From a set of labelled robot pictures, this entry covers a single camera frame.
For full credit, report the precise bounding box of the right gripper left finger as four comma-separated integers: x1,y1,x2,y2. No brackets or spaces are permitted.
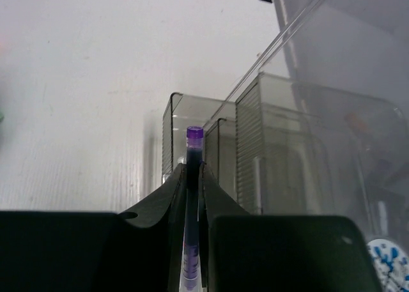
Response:
1,164,186,291

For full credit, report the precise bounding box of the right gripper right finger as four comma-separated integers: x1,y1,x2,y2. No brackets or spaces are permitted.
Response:
198,164,382,291

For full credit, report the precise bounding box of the purple pen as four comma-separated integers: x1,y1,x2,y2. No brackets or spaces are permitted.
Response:
183,126,204,291

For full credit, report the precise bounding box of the clear drawer organizer box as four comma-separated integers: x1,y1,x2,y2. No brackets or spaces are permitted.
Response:
162,0,408,243

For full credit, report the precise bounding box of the blue patterned tape roll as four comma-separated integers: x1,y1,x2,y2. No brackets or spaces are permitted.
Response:
367,238,408,292

